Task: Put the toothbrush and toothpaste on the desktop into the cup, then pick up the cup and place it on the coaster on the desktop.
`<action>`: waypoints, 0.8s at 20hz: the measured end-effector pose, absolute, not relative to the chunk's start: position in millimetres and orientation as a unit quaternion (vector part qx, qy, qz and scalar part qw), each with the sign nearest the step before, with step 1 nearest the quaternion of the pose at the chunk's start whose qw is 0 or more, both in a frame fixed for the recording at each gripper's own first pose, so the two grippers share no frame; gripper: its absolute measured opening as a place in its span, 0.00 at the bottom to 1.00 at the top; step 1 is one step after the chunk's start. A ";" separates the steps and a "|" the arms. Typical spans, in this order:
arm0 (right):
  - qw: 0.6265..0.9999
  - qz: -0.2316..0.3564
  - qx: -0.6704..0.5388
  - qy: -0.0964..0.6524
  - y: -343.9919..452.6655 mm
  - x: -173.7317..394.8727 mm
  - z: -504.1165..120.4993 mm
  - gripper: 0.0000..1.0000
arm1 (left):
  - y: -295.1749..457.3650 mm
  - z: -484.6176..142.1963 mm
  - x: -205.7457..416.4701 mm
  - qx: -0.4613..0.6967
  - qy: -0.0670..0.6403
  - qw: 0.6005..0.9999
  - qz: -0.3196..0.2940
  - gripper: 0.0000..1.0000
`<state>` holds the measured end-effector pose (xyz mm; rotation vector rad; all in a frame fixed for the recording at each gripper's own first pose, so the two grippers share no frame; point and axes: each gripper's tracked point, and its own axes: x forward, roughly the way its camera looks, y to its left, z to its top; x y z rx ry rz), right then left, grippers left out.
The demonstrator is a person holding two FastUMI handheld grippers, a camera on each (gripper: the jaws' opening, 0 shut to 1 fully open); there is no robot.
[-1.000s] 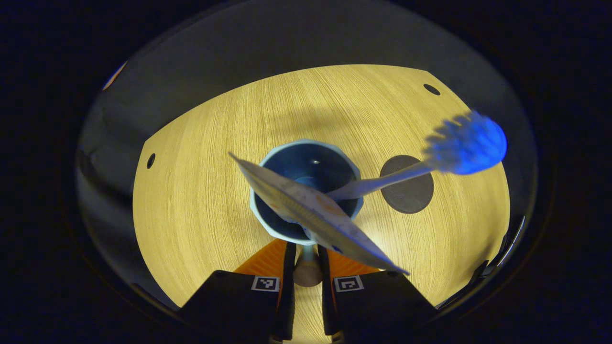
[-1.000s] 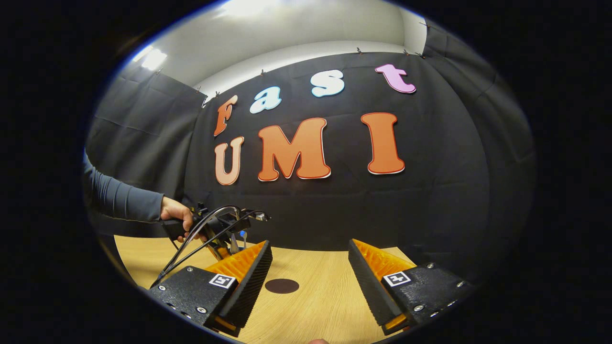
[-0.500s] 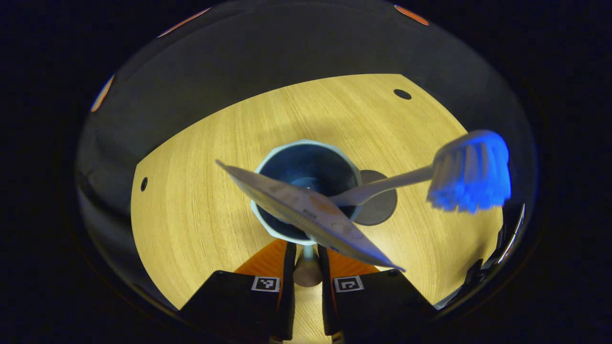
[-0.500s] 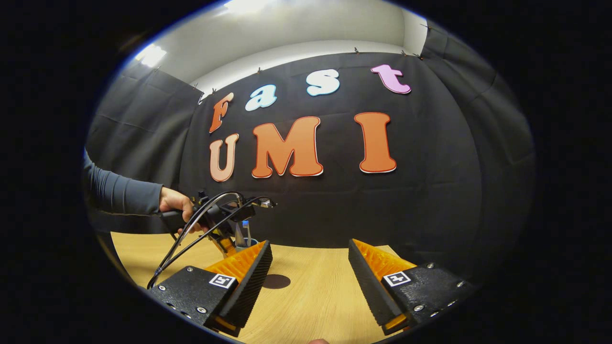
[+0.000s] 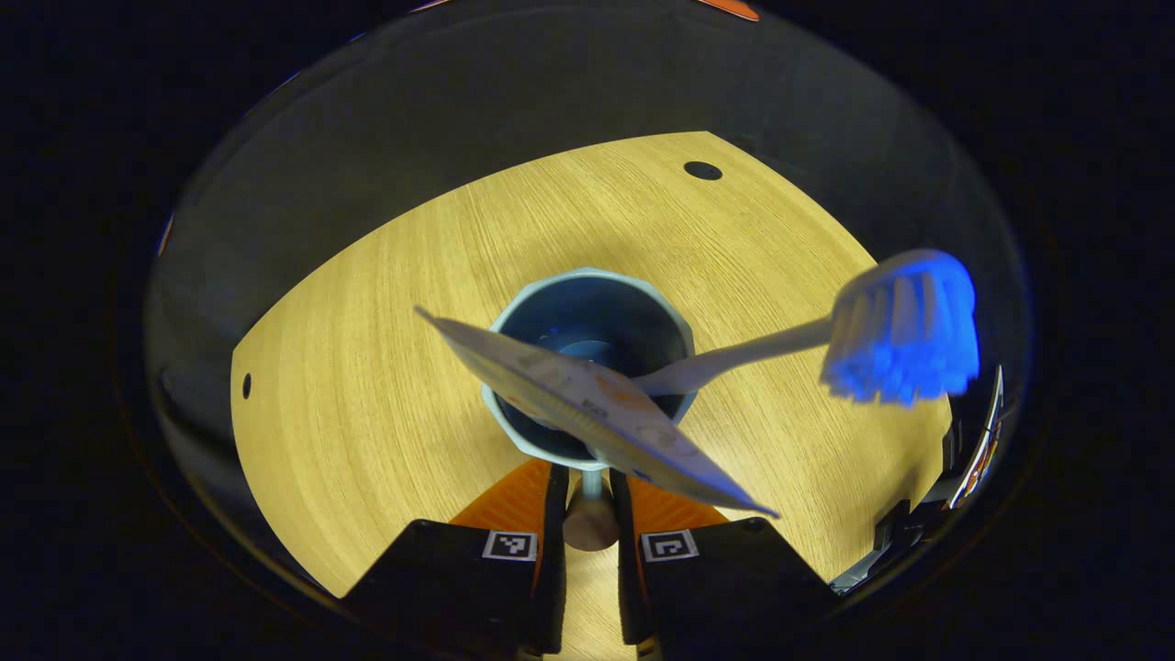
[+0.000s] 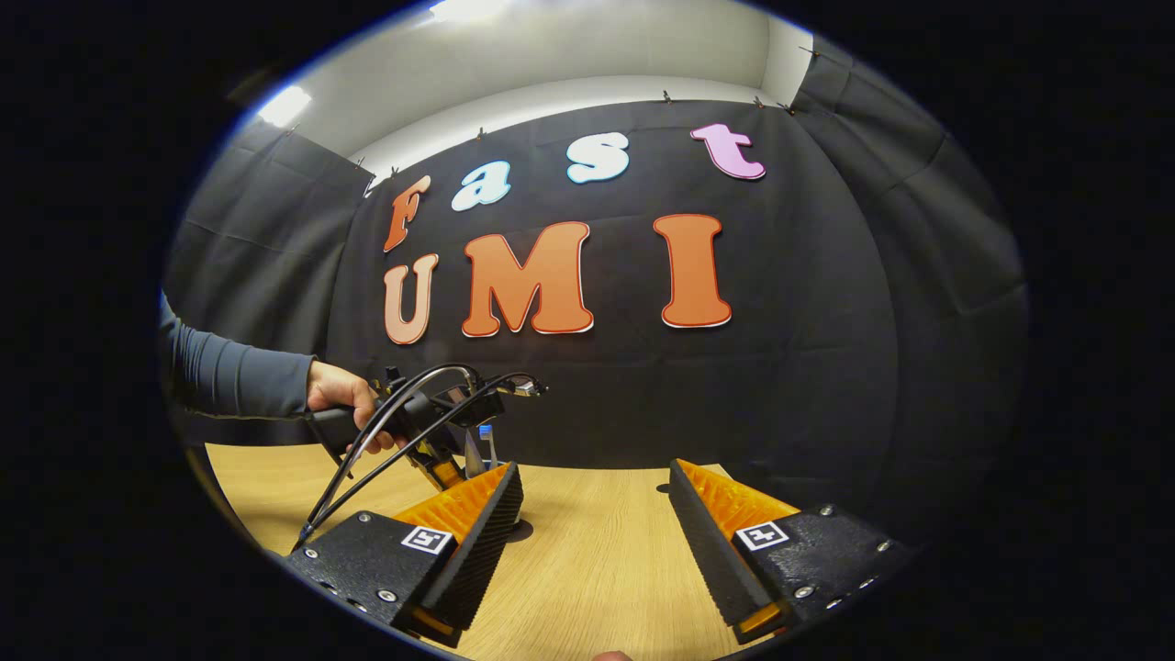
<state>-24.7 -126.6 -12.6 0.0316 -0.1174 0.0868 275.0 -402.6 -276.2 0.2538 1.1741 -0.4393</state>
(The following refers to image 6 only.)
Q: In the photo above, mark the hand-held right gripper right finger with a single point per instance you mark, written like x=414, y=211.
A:
x=711, y=551

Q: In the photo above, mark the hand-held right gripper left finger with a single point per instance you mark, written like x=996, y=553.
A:
x=482, y=542

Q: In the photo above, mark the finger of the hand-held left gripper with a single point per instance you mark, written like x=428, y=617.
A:
x=445, y=473

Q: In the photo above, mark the white toothpaste tube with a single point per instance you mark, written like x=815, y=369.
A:
x=473, y=459

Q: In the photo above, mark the dark round coaster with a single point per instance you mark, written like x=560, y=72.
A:
x=521, y=531

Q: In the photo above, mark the white toothbrush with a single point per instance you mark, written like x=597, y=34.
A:
x=487, y=445

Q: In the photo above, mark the wooden desktop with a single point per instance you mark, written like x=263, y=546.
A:
x=597, y=569

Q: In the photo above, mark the black backdrop cloth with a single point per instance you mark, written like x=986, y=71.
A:
x=643, y=395

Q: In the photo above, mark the ceiling light panel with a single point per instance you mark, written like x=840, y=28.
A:
x=283, y=106

